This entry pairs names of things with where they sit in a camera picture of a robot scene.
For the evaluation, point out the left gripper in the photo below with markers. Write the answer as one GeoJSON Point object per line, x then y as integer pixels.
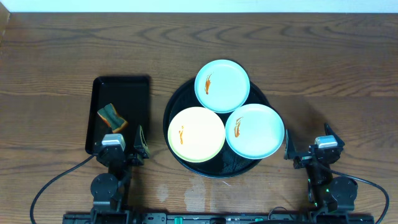
{"type": "Point", "coordinates": [125, 157]}

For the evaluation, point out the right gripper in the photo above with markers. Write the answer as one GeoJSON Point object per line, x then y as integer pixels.
{"type": "Point", "coordinates": [290, 151]}

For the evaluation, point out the orange green sponge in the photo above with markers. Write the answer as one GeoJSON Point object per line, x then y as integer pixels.
{"type": "Point", "coordinates": [112, 118]}

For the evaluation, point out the yellow plate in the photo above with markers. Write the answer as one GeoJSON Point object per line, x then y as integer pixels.
{"type": "Point", "coordinates": [196, 134]}

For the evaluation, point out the light blue plate top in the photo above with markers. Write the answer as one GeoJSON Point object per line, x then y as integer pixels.
{"type": "Point", "coordinates": [222, 86]}

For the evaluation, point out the light blue plate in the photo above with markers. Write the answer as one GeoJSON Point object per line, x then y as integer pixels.
{"type": "Point", "coordinates": [254, 131]}
{"type": "Point", "coordinates": [222, 86]}

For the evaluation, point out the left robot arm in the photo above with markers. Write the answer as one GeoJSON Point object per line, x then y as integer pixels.
{"type": "Point", "coordinates": [110, 190]}

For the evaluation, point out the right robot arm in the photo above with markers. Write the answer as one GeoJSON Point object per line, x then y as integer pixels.
{"type": "Point", "coordinates": [334, 194]}

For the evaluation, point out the black rectangular tray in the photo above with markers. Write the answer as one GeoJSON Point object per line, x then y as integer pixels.
{"type": "Point", "coordinates": [129, 96]}

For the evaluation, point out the round black tray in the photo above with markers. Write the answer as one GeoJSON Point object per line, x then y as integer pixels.
{"type": "Point", "coordinates": [226, 163]}

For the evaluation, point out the light blue plate right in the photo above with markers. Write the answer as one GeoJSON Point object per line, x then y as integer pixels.
{"type": "Point", "coordinates": [254, 131]}

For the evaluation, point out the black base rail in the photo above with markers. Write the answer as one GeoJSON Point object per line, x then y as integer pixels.
{"type": "Point", "coordinates": [163, 218]}

